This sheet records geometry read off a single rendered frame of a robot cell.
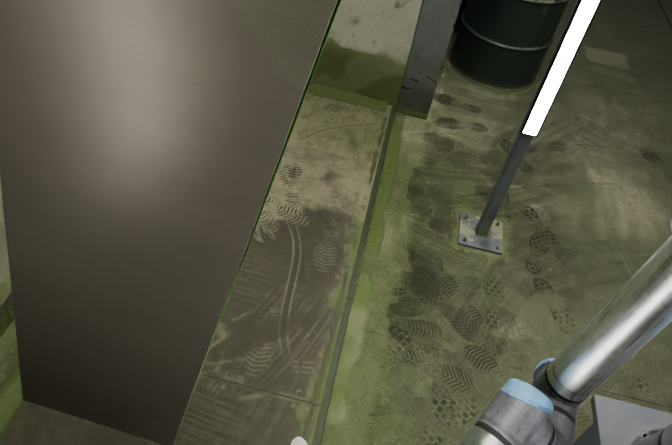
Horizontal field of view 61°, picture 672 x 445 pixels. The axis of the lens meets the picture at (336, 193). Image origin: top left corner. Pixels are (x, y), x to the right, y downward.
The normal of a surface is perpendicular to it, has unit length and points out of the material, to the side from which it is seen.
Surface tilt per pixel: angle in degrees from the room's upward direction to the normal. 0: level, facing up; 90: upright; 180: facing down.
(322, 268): 0
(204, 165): 90
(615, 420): 0
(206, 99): 90
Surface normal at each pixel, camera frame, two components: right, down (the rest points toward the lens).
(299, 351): 0.13, -0.72
